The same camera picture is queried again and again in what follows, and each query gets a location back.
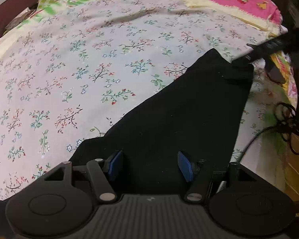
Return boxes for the black pants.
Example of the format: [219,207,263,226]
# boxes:
[71,49,253,195]

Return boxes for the white floral bed sheet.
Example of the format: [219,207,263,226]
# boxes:
[0,0,289,201]

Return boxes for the black cable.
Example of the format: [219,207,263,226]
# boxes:
[236,101,299,166]

